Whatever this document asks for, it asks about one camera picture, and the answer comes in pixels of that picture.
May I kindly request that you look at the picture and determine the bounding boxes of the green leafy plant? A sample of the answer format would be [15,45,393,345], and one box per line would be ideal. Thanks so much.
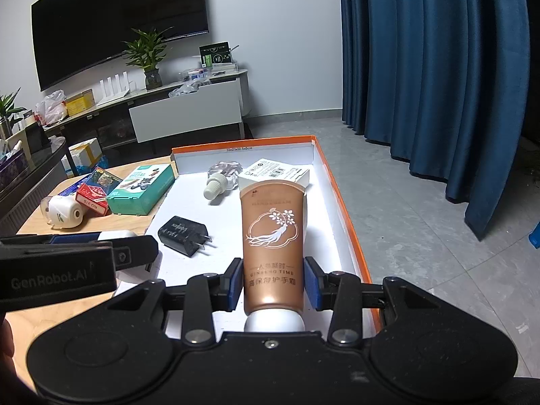
[0,88,28,140]

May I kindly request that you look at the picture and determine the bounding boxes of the white tv cabinet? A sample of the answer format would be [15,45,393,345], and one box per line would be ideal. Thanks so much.
[42,67,249,157]

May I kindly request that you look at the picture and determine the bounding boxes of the blue and white cartons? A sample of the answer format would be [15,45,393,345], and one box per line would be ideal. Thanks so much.
[61,138,108,178]

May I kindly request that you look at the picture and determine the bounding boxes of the black television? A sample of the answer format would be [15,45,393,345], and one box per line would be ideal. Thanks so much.
[31,0,209,91]

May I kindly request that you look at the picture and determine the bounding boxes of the black charger plug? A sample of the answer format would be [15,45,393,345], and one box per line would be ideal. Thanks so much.
[158,215,214,258]

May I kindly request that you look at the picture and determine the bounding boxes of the red and blue card box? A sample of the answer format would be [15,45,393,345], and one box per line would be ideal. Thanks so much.
[76,166,123,217]

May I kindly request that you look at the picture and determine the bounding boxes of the white router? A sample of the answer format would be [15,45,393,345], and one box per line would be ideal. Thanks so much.
[96,74,138,106]

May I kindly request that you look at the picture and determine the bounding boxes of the clear plastic bags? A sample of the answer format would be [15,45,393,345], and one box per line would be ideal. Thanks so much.
[169,82,201,99]

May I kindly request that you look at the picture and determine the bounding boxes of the orange rimmed white box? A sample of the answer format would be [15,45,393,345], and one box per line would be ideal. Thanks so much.
[114,135,382,340]

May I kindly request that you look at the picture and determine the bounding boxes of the small black box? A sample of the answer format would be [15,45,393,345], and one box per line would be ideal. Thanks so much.
[23,124,51,155]

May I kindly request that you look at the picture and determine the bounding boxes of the blue curtain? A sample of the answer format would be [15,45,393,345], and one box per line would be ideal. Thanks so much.
[337,0,532,241]

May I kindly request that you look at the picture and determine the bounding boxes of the white label box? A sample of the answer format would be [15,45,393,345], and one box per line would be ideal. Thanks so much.
[238,158,311,190]

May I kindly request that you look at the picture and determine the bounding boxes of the green cardboard box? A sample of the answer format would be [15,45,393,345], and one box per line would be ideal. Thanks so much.
[107,164,176,216]

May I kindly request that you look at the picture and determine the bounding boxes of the dark blue box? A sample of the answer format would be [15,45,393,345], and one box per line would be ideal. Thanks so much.
[57,173,91,197]

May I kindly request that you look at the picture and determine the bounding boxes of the yellow box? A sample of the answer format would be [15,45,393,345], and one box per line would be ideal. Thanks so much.
[65,89,94,116]

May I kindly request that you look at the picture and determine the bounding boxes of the white mosquito repellent device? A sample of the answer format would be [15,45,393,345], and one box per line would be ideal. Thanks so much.
[40,195,84,229]

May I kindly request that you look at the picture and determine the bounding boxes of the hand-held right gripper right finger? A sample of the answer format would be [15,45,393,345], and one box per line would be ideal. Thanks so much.
[303,256,433,344]

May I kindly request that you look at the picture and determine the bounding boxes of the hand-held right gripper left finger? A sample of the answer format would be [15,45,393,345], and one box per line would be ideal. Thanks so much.
[107,257,245,344]

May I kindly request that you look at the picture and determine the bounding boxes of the white plastic bag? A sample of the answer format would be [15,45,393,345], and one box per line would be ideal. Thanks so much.
[35,90,68,126]

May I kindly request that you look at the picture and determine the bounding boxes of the potted plant in dark pot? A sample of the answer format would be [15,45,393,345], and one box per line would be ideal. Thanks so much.
[121,26,173,90]

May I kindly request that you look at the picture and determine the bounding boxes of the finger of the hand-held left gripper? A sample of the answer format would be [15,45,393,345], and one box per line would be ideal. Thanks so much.
[0,231,114,249]
[110,235,160,271]

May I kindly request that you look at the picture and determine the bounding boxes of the black and green box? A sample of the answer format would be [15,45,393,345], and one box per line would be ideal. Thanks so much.
[199,42,234,70]

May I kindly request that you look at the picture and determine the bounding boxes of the purple storage box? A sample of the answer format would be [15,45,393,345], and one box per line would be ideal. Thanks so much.
[0,150,26,190]

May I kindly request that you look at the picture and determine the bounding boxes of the brown hand cream tube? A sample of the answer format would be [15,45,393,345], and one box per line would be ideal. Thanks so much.
[240,179,306,333]

